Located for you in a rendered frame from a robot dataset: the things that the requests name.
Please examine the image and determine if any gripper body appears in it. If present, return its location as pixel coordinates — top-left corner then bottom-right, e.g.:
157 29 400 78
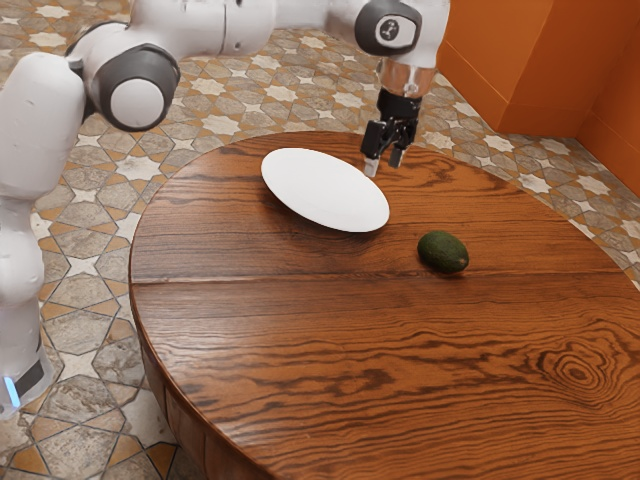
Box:
376 88 424 123

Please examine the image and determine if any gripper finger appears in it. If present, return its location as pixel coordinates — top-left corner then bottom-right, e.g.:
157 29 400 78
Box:
388 118 419 169
360 117 395 178

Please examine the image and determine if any white plate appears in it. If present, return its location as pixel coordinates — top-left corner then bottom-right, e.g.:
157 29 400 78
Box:
260 147 391 234

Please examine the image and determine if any dark green avocado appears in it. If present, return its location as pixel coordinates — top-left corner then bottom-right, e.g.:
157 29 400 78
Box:
417 230 471 275

